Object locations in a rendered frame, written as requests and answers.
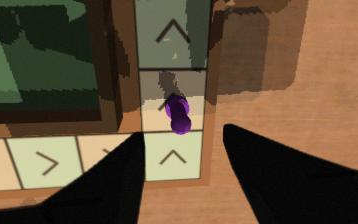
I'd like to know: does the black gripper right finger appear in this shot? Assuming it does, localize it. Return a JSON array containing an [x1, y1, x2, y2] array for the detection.
[[223, 124, 358, 224]]

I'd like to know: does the purple pawn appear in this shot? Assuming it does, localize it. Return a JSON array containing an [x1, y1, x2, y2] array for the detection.
[[165, 95, 192, 135]]

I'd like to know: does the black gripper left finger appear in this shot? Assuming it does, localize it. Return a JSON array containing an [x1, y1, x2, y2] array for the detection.
[[0, 131, 146, 224]]

